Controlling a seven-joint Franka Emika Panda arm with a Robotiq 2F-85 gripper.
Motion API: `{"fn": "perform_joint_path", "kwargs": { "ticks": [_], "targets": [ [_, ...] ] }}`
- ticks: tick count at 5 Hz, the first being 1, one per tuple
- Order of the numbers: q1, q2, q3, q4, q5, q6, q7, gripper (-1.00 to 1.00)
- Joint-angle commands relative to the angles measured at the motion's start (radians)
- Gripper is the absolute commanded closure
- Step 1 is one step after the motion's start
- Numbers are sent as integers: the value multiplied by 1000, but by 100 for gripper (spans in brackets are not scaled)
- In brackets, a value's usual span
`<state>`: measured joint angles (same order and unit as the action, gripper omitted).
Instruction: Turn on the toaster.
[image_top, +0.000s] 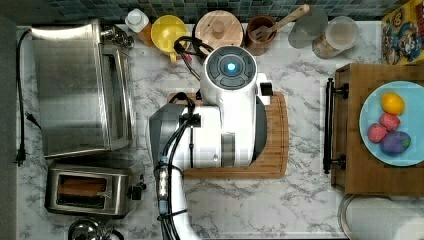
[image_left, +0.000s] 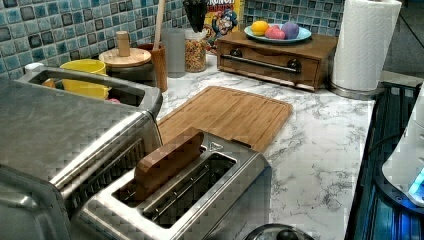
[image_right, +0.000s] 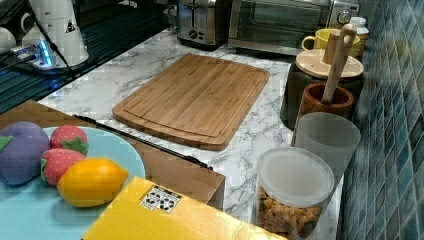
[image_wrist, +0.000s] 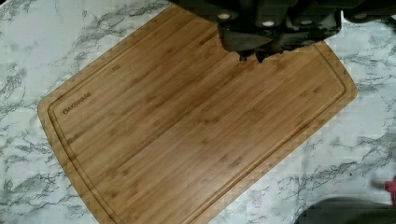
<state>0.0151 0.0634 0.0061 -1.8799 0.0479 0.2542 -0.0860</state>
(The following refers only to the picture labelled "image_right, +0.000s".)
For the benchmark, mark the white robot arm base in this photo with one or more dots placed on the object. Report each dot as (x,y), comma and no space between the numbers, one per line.
(52,34)

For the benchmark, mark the silver two-slot toaster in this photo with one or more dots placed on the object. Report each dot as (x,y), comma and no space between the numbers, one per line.
(204,22)

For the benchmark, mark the silver toaster oven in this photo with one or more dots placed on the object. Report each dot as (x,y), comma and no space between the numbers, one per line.
(279,26)

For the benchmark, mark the bamboo cutting board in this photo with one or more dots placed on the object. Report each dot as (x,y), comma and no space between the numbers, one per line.
(198,101)

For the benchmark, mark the wooden box with black edge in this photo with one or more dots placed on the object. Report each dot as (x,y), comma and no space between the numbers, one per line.
(173,170)

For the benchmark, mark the clear jar with snacks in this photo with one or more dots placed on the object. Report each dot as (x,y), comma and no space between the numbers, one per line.
(292,189)

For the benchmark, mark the yellow cardboard box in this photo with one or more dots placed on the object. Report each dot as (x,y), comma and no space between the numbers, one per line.
(147,211)

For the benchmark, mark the dark canister with wooden lid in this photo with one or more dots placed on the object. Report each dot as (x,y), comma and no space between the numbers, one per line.
(311,67)

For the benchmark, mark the frosted plastic cup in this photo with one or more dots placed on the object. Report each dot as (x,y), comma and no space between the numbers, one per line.
(331,137)

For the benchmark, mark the brown wooden mortar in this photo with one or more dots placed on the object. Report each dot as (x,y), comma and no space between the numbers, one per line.
(341,103)

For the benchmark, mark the yellow ceramic mug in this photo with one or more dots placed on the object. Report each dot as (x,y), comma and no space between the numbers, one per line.
(320,39)

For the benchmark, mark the yellow toy lemon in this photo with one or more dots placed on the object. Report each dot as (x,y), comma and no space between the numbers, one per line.
(92,182)

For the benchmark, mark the upper red toy strawberry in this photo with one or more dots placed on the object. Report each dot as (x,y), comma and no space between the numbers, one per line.
(70,137)

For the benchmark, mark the red toy strawberry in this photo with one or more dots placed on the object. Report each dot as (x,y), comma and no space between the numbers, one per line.
(55,162)
(70,137)

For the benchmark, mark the light wooden pestle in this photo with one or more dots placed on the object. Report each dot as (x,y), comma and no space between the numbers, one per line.
(345,41)

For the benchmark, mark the lower red toy strawberry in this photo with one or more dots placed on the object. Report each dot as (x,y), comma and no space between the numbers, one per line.
(55,162)

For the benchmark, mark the white-capped spice bottle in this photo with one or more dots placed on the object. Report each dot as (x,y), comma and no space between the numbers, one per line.
(362,33)

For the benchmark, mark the purple plush eggplant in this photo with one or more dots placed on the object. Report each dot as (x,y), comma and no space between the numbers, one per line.
(22,146)

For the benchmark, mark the light blue plate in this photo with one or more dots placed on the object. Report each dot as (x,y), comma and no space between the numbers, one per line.
(35,211)

